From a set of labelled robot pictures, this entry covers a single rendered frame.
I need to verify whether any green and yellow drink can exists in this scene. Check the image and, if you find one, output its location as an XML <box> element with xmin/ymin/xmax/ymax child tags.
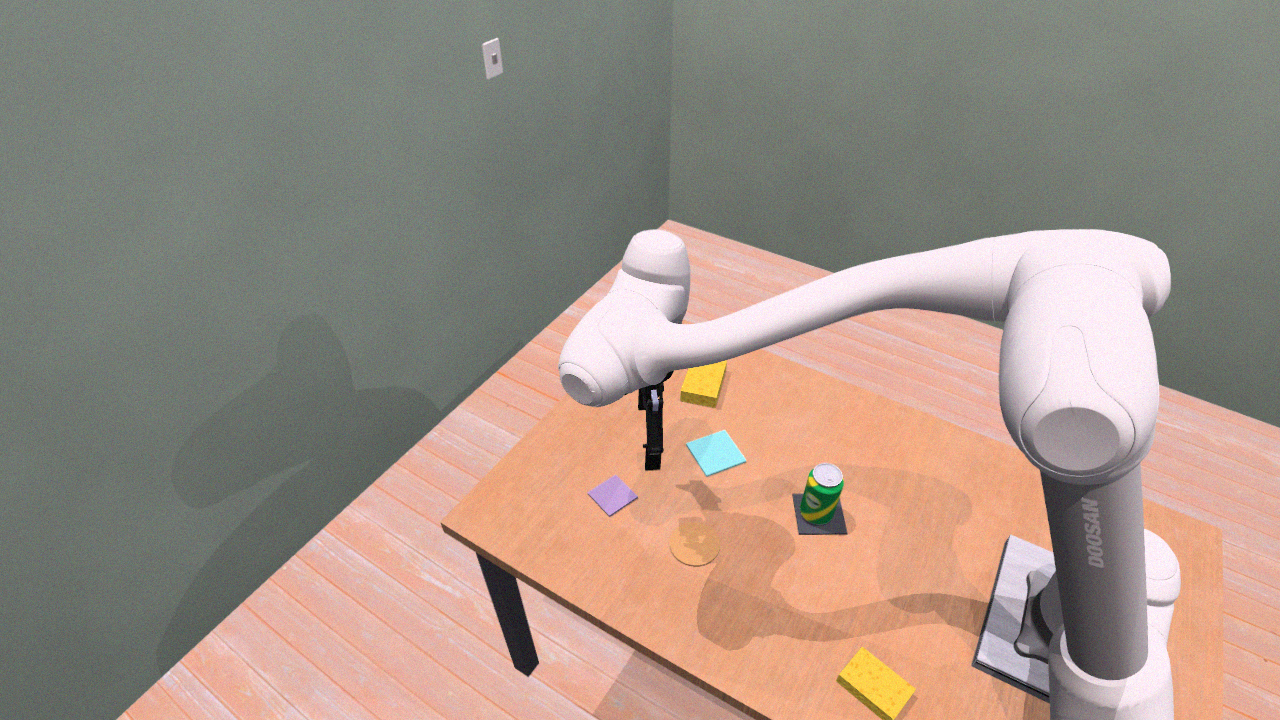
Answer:
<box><xmin>800</xmin><ymin>462</ymin><xmax>844</xmax><ymax>525</ymax></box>

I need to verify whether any yellow sponge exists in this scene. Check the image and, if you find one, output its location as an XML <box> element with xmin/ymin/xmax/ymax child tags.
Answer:
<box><xmin>836</xmin><ymin>647</ymin><xmax>916</xmax><ymax>720</ymax></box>
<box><xmin>680</xmin><ymin>360</ymin><xmax>727</xmax><ymax>407</ymax></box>

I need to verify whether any light blue square tile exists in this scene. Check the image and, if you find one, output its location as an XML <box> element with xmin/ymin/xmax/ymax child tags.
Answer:
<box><xmin>686</xmin><ymin>430</ymin><xmax>746</xmax><ymax>477</ymax></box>

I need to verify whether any dark grey square tile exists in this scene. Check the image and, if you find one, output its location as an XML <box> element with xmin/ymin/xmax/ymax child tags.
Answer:
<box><xmin>792</xmin><ymin>495</ymin><xmax>849</xmax><ymax>536</ymax></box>

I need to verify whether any purple square block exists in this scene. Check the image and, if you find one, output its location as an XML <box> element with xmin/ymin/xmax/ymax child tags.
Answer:
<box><xmin>588</xmin><ymin>475</ymin><xmax>637</xmax><ymax>518</ymax></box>

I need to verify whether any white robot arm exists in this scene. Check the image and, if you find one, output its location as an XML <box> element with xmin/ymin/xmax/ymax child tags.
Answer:
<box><xmin>558</xmin><ymin>231</ymin><xmax>1181</xmax><ymax>720</ymax></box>

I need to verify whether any tan round disc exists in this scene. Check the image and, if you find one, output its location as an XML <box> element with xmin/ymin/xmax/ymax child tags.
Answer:
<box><xmin>669</xmin><ymin>521</ymin><xmax>721</xmax><ymax>568</ymax></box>

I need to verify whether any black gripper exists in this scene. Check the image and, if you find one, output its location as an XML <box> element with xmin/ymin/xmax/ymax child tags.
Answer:
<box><xmin>637</xmin><ymin>372</ymin><xmax>673</xmax><ymax>471</ymax></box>

